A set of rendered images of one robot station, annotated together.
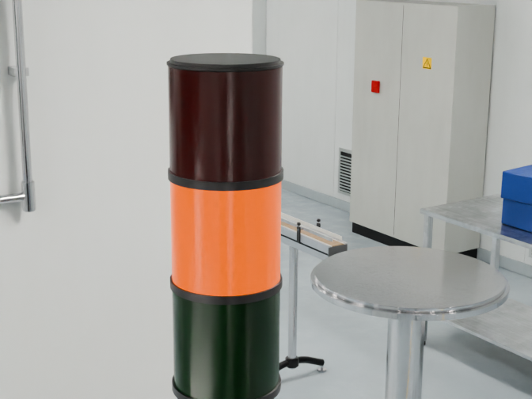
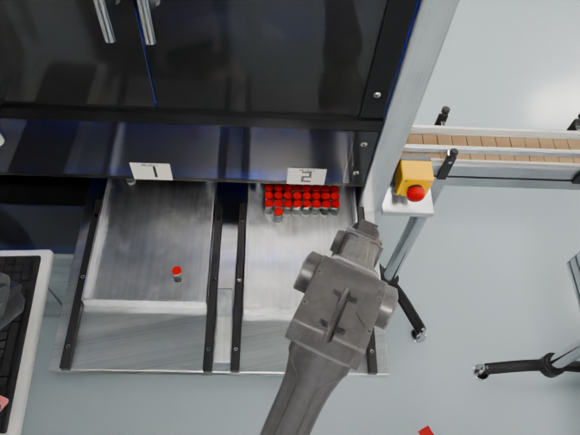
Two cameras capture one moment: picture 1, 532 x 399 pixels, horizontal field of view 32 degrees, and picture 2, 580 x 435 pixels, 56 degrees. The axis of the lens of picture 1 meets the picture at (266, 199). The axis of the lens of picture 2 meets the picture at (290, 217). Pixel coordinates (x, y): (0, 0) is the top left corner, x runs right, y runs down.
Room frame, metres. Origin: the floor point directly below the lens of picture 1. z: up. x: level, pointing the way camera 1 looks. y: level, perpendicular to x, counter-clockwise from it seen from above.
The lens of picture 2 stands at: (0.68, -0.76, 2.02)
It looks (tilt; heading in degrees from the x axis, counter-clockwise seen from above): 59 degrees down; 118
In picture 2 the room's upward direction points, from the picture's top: 6 degrees clockwise
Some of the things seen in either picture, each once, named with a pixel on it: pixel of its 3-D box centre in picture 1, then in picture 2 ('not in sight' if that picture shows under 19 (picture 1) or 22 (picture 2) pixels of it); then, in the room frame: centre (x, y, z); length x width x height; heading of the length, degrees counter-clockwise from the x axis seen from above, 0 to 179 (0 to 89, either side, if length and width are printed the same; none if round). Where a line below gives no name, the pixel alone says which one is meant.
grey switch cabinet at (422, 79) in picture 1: (415, 127); not in sight; (7.64, -1.24, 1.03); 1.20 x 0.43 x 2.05; 34
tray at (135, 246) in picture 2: not in sight; (154, 234); (0.14, -0.38, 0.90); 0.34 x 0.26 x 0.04; 124
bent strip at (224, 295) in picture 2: not in sight; (223, 324); (0.40, -0.47, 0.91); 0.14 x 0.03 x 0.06; 124
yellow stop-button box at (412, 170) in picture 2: not in sight; (412, 176); (0.56, 0.04, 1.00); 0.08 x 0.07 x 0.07; 124
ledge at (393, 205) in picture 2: not in sight; (405, 191); (0.55, 0.08, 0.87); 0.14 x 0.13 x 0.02; 124
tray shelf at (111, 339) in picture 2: not in sight; (228, 268); (0.32, -0.35, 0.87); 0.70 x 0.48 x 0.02; 34
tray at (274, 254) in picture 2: not in sight; (302, 242); (0.42, -0.21, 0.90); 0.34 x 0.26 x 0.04; 125
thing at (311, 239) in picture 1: (175, 179); not in sight; (6.16, 0.62, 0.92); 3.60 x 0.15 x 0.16; 34
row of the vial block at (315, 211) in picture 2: not in sight; (301, 208); (0.37, -0.13, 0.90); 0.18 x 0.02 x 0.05; 35
